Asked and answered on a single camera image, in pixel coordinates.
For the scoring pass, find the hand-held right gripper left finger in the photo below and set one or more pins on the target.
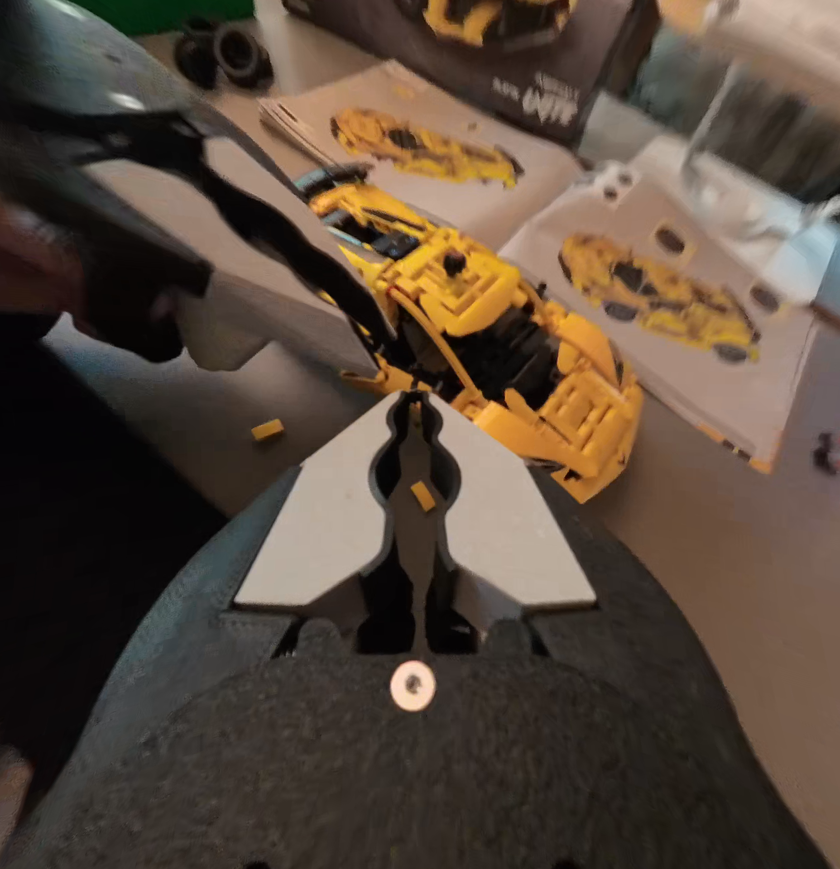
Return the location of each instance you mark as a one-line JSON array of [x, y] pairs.
[[311, 536]]

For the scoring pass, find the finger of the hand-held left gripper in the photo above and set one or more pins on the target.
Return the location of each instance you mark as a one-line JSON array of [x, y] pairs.
[[270, 197], [189, 217]]

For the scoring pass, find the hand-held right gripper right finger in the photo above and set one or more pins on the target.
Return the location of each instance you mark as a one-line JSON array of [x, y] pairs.
[[521, 543]]

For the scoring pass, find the yellow small plate brick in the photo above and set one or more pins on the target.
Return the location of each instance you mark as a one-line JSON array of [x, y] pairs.
[[423, 495]]

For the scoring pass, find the yellow hollow slope brick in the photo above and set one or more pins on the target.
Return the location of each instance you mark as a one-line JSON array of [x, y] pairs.
[[267, 430]]

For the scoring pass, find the yellow toy brick car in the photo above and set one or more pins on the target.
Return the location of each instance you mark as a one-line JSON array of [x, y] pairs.
[[583, 400]]

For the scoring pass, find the small black round brick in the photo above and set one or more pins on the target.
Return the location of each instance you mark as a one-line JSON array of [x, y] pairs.
[[454, 263]]

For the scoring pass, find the grey desk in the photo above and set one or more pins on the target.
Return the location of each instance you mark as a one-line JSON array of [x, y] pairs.
[[732, 577]]

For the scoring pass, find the person's left hand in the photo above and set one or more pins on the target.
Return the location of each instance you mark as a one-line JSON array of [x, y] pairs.
[[19, 265]]

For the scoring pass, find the black toy tyre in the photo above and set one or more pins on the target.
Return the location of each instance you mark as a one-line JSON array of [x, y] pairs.
[[194, 61], [243, 58]]

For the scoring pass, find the green plastic bin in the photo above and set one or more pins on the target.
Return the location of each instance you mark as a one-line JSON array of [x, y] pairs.
[[168, 13]]

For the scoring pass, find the model car set box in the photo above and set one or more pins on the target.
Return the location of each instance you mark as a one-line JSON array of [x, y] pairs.
[[392, 41]]

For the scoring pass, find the small printed leaflet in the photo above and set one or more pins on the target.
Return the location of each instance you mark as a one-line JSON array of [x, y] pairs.
[[746, 451]]

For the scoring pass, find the open instruction booklet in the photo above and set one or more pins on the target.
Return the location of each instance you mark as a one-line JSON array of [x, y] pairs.
[[542, 203]]

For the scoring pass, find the pile of small bricks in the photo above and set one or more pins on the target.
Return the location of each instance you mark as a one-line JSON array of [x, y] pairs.
[[837, 451]]

